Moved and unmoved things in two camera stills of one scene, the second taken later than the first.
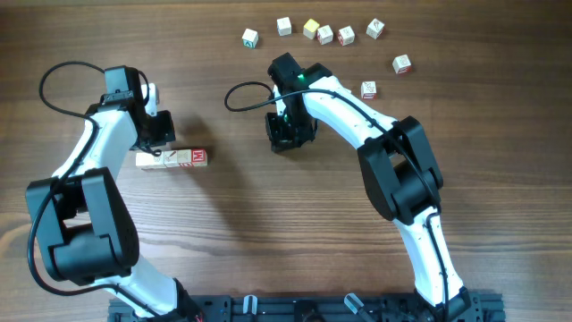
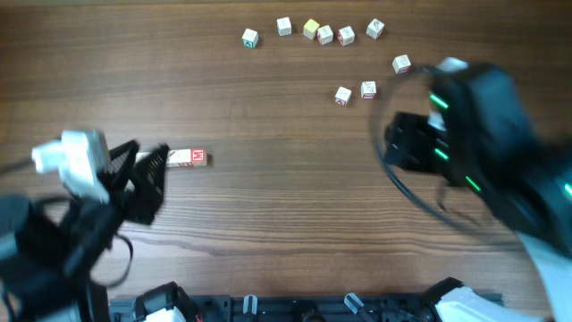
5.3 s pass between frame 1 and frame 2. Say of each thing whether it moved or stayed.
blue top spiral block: stayed
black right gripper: moved
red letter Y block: stayed
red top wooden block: stayed
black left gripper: moved
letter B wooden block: stayed
